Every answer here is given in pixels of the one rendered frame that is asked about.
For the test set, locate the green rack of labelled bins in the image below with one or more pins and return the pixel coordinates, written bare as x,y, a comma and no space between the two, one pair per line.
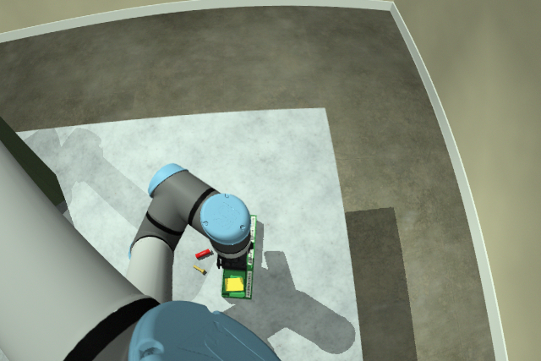
246,275

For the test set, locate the red battery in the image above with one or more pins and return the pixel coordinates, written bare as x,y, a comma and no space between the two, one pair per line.
203,253

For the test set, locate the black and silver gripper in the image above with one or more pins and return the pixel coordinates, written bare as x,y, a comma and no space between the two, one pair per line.
239,263

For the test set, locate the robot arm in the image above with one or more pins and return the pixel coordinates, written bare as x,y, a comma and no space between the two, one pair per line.
55,287

